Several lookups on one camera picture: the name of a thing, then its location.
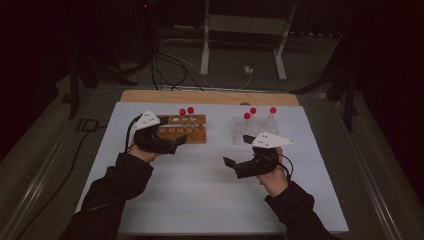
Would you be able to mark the person's left hand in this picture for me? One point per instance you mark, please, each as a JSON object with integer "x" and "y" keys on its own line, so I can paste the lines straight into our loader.
{"x": 143, "y": 154}

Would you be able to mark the white table mat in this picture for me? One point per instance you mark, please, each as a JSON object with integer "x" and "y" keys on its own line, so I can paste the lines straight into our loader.
{"x": 206, "y": 186}

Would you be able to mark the person's right hand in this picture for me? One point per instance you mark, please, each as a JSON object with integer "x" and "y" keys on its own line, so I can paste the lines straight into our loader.
{"x": 275, "y": 183}

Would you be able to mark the wooden test tube rack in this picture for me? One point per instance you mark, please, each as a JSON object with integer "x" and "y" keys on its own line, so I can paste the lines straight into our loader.
{"x": 193, "y": 135}

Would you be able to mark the white plug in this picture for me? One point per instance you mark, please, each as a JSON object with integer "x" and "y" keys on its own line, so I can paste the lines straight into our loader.
{"x": 248, "y": 70}

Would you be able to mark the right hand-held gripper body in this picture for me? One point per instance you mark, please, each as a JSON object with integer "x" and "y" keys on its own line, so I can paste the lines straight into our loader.
{"x": 263, "y": 156}

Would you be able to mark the black tripod stand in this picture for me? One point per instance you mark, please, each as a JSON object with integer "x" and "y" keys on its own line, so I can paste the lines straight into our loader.
{"x": 348, "y": 100}
{"x": 74, "y": 90}

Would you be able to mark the grey metal stand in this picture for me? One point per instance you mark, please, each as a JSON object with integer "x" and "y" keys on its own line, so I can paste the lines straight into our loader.
{"x": 205, "y": 50}

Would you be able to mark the clear plastic test tube rack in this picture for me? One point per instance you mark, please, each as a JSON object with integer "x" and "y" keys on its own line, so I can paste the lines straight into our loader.
{"x": 240, "y": 128}

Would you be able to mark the aluminium floor rail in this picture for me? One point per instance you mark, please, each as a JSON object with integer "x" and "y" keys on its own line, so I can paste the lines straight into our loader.
{"x": 370, "y": 180}
{"x": 36, "y": 186}

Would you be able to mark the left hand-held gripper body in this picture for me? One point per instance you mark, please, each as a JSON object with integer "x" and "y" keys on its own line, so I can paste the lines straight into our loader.
{"x": 148, "y": 140}

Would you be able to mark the red-capped test tube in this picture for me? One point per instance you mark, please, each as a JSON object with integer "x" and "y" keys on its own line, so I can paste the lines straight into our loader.
{"x": 190, "y": 110}
{"x": 247, "y": 115}
{"x": 273, "y": 110}
{"x": 182, "y": 112}
{"x": 253, "y": 110}

